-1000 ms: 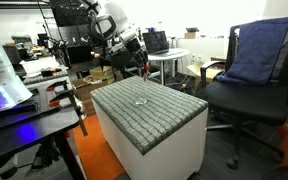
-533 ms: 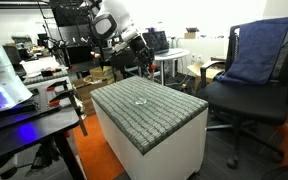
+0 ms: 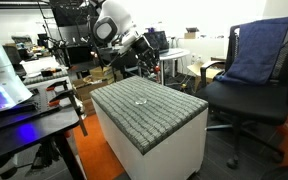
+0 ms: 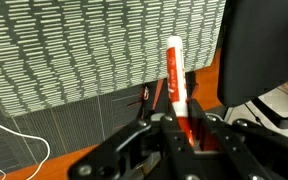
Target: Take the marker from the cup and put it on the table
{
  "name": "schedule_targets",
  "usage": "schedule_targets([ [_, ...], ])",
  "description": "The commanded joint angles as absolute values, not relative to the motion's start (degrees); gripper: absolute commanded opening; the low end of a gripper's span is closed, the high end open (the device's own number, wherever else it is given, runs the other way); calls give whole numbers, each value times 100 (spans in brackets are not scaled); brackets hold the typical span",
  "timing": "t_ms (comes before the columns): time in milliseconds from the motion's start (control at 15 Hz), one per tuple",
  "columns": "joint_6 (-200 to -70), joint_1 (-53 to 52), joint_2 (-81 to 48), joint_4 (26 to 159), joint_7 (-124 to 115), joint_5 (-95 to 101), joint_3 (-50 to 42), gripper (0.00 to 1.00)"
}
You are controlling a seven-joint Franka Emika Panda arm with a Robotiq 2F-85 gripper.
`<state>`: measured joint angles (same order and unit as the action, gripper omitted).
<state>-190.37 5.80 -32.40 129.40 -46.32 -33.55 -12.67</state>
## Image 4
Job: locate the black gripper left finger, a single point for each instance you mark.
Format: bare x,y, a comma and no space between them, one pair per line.
134,150

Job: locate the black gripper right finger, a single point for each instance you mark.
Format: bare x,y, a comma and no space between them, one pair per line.
244,150

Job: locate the red and white marker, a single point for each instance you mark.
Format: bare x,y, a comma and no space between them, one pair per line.
175,76

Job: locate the black office chair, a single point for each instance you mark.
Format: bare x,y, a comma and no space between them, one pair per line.
260,50

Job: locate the dark woven table mat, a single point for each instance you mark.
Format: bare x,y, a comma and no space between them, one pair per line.
84,50

